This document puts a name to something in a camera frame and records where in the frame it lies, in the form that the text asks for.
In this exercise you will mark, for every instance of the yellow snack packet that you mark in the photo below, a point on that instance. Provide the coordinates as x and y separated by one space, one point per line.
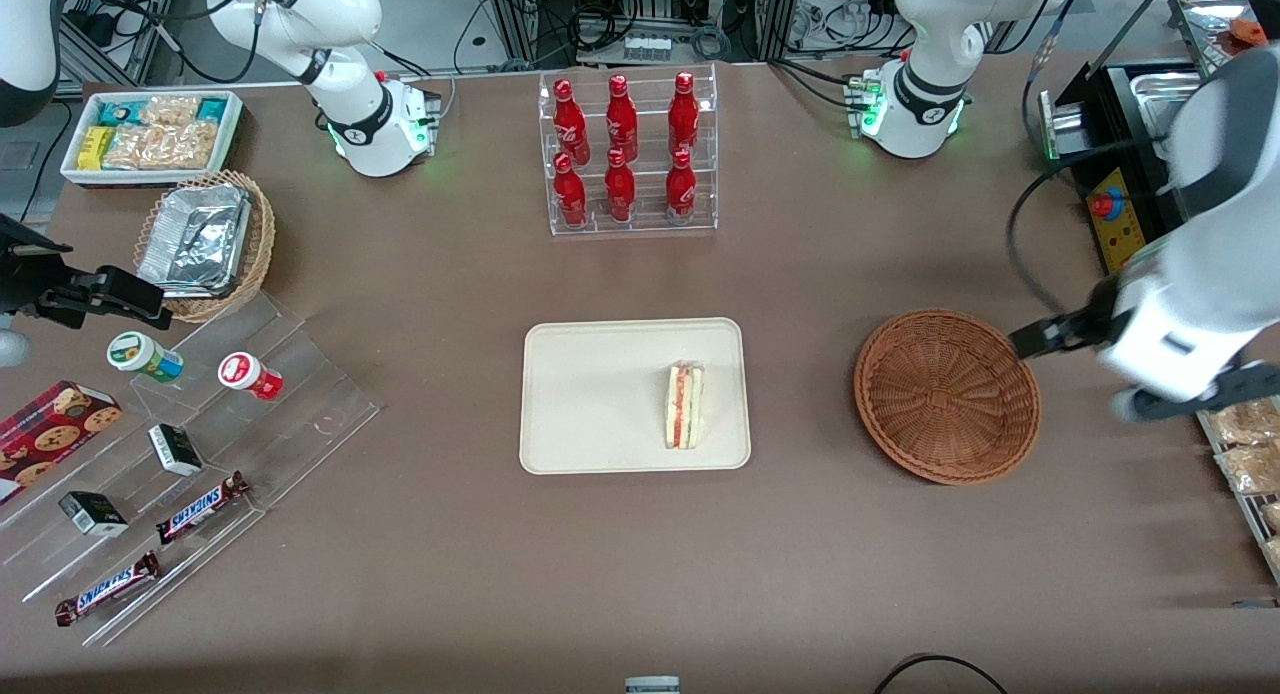
95 147

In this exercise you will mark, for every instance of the white plastic snack bin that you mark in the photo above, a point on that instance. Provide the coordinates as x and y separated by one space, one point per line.
75 177

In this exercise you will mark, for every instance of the orange fried food piece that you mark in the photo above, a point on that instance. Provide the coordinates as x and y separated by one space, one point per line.
1248 31

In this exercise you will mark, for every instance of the small grey device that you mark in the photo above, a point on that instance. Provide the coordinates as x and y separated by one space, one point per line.
652 686

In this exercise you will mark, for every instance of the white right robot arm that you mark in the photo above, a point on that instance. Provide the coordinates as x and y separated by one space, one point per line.
340 14

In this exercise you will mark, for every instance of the clear nut snack bag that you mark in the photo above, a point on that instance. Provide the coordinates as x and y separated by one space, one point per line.
1245 426
1250 469
1274 552
1272 516

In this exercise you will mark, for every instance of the snickers chocolate bar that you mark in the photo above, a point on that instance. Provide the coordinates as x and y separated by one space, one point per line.
105 589
200 509

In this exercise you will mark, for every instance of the red chocolate cookie box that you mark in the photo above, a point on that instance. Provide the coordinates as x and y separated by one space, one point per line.
50 439

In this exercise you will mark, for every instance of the triangular sandwich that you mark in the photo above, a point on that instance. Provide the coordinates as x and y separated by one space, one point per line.
685 406

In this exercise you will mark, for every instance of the clear acrylic stepped display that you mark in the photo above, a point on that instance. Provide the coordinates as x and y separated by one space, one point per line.
300 414

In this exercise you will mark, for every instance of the clear cracker bag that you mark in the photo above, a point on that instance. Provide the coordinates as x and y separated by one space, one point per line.
160 146
170 110

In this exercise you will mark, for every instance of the small black carton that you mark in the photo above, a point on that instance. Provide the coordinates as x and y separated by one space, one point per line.
175 449
92 514

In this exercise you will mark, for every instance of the white power strip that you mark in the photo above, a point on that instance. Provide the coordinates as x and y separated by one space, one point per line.
647 48

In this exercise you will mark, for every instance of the green lid snack cup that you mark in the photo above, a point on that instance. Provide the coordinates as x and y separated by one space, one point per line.
135 352

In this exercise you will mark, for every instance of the cream rectangular tray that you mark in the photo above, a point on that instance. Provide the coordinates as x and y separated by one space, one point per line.
600 394

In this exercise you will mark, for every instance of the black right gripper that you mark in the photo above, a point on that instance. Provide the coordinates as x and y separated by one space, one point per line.
22 277

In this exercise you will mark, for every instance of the clear acrylic bottle rack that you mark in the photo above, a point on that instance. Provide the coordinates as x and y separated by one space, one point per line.
645 229

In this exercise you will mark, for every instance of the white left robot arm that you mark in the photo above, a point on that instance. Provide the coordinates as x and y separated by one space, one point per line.
930 34

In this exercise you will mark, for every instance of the aluminium foil tray stack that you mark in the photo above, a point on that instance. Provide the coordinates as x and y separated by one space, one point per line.
195 239

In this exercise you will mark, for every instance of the oval wicker basket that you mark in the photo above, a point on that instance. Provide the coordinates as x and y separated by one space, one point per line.
262 244

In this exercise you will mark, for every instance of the teal snack packet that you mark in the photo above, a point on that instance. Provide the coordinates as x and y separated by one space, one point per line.
120 112
212 109

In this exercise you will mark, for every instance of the red lid snack cup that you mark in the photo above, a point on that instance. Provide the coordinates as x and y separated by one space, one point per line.
243 372

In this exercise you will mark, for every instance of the black yellow food warmer machine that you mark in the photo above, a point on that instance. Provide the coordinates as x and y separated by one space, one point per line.
1120 224

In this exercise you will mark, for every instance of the stainless steel pan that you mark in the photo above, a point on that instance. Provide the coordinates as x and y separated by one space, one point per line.
1160 94

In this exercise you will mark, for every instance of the round brown wicker basket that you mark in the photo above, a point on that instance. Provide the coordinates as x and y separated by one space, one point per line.
945 399

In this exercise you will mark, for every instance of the red cola bottle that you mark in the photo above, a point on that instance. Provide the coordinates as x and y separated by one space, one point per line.
683 119
620 192
621 122
681 189
570 196
570 124

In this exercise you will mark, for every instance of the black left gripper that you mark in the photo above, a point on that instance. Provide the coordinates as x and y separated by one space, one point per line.
1092 320

